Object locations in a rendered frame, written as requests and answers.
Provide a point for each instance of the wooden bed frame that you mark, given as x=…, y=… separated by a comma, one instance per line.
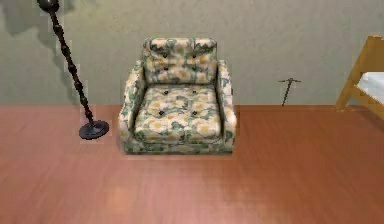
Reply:
x=361, y=70

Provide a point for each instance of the white mattress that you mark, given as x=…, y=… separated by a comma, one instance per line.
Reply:
x=375, y=85

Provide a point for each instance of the floral upholstered armchair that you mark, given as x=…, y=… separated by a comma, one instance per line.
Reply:
x=180, y=110

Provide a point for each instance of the thin black T-shaped stand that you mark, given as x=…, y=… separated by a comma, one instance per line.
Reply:
x=286, y=91

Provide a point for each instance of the black floor lamp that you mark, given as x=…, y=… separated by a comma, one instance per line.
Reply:
x=70, y=68

